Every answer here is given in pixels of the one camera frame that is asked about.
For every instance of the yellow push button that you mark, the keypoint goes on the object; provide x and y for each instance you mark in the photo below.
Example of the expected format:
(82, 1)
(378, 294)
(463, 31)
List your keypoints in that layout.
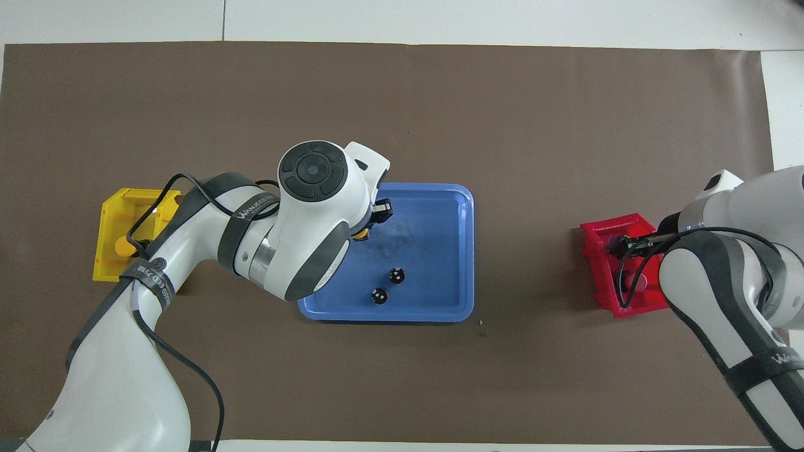
(125, 247)
(360, 235)

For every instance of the yellow plastic bin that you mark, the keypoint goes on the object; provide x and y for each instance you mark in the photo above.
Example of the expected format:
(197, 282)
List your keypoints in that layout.
(113, 213)

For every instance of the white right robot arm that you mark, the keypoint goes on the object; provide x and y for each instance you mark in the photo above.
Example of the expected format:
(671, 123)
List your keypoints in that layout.
(710, 282)

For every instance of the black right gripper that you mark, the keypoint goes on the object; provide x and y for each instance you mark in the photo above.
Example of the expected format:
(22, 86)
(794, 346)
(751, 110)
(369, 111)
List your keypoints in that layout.
(664, 240)

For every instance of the black cylinder button base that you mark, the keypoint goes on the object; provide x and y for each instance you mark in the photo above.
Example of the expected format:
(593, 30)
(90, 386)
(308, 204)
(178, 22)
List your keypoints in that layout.
(396, 274)
(379, 295)

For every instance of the brown table mat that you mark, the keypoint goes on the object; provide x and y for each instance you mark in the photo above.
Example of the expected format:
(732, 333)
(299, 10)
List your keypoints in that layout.
(402, 113)

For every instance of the blue plastic tray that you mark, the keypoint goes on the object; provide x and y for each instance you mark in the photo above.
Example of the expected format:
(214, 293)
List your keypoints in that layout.
(433, 251)

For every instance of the red plastic bin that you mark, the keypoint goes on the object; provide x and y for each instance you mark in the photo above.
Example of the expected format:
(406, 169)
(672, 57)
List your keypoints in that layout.
(600, 282)

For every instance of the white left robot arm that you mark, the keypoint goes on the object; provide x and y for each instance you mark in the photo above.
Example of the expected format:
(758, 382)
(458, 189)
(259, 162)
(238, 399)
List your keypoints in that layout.
(301, 238)

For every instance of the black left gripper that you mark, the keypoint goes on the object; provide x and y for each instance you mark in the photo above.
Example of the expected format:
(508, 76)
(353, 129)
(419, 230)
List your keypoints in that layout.
(372, 221)

